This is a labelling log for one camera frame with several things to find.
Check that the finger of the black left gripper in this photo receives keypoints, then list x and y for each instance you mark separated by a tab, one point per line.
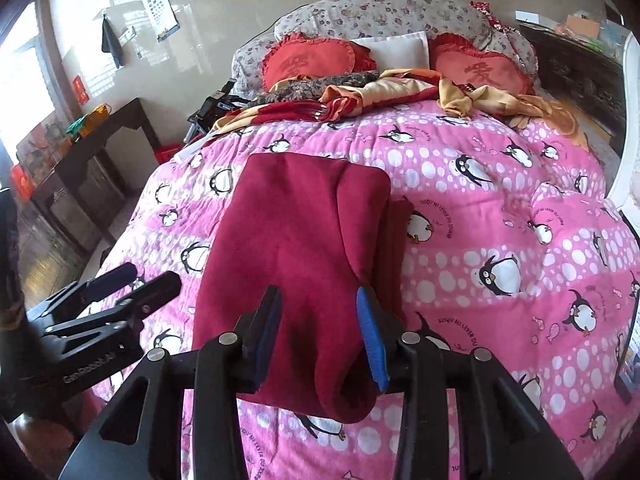
68	302

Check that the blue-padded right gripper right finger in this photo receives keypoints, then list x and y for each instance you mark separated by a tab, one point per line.
501	435

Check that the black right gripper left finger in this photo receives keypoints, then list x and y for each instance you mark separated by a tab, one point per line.
138	435

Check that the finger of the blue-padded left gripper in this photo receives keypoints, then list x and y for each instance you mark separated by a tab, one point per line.
125	315

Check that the dark red fleece sweater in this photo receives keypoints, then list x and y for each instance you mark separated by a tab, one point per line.
318	229

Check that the dark wooden side table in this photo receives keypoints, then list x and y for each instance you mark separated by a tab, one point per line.
73	171

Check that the pink penguin quilt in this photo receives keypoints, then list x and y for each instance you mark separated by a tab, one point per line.
512	246

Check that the black tripod device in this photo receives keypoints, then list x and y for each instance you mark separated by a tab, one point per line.
222	102

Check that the dark hanging cloth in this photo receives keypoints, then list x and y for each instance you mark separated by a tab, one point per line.
110	43

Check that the dark brown patterned cloth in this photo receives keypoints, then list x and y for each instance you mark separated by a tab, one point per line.
310	89

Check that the red yellow patterned blanket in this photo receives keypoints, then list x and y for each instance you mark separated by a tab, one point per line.
399	87

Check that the left red heart cushion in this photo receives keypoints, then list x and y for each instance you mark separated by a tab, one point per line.
298	56

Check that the red heart cushion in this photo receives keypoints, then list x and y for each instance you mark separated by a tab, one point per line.
298	56
457	59

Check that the floral grey pillow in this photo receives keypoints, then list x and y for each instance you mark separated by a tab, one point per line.
353	19

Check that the white small pillow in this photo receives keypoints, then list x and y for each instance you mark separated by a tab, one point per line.
405	51

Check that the dark carved wooden headboard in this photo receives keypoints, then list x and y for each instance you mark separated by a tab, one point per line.
590	80

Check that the right red heart cushion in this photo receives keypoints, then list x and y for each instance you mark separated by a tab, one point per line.
457	59

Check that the red wall sticker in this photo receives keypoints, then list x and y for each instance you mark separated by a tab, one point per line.
80	91

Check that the eye chart wall poster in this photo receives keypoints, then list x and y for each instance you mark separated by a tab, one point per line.
162	18

